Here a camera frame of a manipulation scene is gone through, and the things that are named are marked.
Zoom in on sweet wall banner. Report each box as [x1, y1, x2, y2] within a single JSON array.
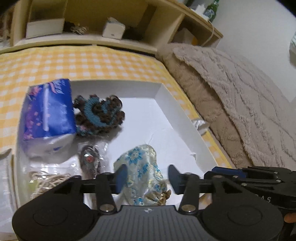
[[290, 33, 296, 55]]

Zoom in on white charger cable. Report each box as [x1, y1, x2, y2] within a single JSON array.
[[201, 19, 215, 47]]

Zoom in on white shallow cardboard tray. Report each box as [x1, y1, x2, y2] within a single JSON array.
[[14, 80, 217, 206]]

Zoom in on bag of brown cords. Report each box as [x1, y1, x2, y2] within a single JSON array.
[[79, 143, 109, 179]]

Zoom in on bag of cream cords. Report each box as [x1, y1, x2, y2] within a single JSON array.
[[30, 171, 71, 200]]

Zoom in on floral fabric pouch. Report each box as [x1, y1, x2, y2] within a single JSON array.
[[113, 144, 171, 206]]

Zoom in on white face mask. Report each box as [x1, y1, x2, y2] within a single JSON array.
[[191, 118, 209, 136]]

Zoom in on green glass bottle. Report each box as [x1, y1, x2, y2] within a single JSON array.
[[204, 0, 219, 22]]

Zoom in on grey toilet seat cover pack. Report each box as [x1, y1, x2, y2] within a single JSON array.
[[1, 149, 17, 240]]

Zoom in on white power strip charger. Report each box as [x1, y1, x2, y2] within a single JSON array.
[[190, 4, 209, 21]]

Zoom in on dark blue crochet scrunchie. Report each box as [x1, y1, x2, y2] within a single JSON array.
[[73, 94, 125, 137]]

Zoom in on coiled rope bundle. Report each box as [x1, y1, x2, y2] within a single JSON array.
[[69, 24, 90, 35]]

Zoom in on small white tissue box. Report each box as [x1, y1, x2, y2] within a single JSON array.
[[102, 17, 126, 40]]

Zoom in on beige fuzzy blanket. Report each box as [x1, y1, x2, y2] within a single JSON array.
[[156, 43, 295, 170]]

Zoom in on wooden headboard shelf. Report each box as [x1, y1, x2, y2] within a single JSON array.
[[1, 1, 223, 55]]

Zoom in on white open cardboard box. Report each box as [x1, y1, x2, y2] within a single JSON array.
[[24, 0, 68, 40]]

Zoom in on yellow checkered bed sheet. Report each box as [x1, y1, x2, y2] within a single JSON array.
[[0, 45, 233, 241]]

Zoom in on person's left hand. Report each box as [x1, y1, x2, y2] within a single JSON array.
[[284, 212, 296, 223]]

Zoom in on blue tissue pack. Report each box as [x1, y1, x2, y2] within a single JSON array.
[[21, 79, 76, 158]]

